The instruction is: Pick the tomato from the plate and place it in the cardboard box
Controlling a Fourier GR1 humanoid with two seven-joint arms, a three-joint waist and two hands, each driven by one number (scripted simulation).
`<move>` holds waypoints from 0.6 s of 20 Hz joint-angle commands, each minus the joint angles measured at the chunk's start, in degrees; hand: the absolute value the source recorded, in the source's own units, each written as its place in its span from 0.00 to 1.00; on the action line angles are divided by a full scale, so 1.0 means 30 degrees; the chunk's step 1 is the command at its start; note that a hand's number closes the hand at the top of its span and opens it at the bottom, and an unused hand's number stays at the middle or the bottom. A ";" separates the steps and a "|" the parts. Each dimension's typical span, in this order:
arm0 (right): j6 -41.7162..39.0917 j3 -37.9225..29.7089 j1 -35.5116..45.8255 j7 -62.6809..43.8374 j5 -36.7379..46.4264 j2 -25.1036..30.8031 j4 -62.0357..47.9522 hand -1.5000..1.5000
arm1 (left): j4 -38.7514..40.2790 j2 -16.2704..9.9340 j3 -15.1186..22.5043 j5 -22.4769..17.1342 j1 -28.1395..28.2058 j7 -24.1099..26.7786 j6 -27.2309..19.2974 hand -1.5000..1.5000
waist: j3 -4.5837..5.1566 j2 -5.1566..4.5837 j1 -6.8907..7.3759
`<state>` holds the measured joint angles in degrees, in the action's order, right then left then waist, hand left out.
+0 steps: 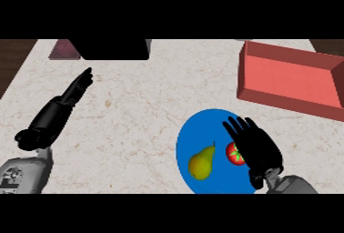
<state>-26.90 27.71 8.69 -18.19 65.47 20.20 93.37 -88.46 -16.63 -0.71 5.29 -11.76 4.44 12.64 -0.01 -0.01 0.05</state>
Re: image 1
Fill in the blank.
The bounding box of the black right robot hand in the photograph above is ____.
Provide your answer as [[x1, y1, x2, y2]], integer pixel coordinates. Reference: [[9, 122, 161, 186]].
[[221, 116, 285, 191]]

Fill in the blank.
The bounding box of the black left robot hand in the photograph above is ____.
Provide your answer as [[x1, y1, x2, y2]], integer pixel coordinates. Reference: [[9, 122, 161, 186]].
[[13, 66, 96, 152]]

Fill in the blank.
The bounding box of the red tomato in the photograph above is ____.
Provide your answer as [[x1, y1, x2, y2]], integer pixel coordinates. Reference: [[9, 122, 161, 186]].
[[224, 141, 246, 167]]

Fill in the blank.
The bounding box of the blue round plate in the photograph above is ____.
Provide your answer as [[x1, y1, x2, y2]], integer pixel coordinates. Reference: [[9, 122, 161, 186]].
[[174, 108, 268, 195]]

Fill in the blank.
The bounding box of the red cardboard box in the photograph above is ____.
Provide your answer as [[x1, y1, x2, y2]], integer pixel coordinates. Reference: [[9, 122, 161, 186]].
[[234, 40, 344, 123]]

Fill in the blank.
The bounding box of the black box appliance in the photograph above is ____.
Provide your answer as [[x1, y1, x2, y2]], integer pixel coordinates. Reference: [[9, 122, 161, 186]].
[[68, 39, 153, 61]]

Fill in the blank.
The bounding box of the yellow-green pear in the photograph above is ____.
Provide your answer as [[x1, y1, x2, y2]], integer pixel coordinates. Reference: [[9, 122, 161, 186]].
[[187, 141, 217, 181]]

